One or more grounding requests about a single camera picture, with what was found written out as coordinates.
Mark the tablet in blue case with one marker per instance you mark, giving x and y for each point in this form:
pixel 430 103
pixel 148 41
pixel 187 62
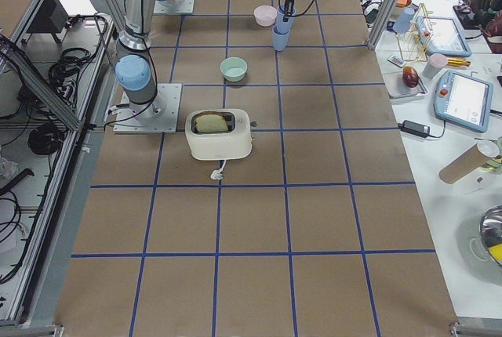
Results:
pixel 463 100

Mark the metal tray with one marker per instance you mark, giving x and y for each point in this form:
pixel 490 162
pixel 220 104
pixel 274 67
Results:
pixel 397 90

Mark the cardboard tube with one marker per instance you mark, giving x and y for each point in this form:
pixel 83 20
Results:
pixel 469 161

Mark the pale cup on table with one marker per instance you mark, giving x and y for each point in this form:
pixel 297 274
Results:
pixel 435 63

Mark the blue cup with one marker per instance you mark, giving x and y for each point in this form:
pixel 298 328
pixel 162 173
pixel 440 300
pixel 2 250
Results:
pixel 279 39
pixel 283 24

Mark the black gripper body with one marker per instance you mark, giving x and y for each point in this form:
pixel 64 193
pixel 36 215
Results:
pixel 289 1

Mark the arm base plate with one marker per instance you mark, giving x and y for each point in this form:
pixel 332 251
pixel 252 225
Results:
pixel 160 117
pixel 174 7

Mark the pink bowl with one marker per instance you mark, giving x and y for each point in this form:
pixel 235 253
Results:
pixel 265 15

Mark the mint green bowl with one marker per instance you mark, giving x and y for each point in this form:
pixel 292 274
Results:
pixel 233 68

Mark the black power adapter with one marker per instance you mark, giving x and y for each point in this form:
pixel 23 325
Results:
pixel 414 128

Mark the gold wire rack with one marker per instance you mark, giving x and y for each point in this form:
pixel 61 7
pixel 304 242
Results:
pixel 410 45

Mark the red apple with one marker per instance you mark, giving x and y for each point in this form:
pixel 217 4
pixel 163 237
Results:
pixel 410 77

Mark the toast slice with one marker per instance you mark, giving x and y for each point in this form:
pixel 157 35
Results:
pixel 210 122

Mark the cream white toaster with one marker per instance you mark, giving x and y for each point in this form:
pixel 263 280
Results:
pixel 236 143

